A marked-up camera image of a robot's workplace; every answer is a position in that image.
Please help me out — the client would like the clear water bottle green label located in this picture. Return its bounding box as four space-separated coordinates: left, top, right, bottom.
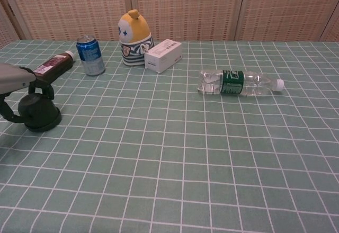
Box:
197 69 286 96

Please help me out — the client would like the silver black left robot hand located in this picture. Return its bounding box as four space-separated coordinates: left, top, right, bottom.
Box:
0 63 56 124

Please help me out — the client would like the dark juice bottle white cap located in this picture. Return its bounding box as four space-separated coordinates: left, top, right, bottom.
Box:
30 50 76 85

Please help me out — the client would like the white cardboard box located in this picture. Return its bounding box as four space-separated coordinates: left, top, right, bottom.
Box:
144 38 183 74

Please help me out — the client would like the green checkered tablecloth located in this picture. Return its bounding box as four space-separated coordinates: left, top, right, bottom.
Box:
0 40 339 233

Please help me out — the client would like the blue soda can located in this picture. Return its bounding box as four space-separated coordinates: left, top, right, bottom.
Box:
76 35 106 77

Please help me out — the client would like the woven folding screen panel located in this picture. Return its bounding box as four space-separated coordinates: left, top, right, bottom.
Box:
0 0 132 42
129 0 248 42
319 12 339 43
235 0 339 42
0 0 20 49

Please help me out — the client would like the yellow striped plush toy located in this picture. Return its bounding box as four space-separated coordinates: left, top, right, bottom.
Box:
117 9 155 68

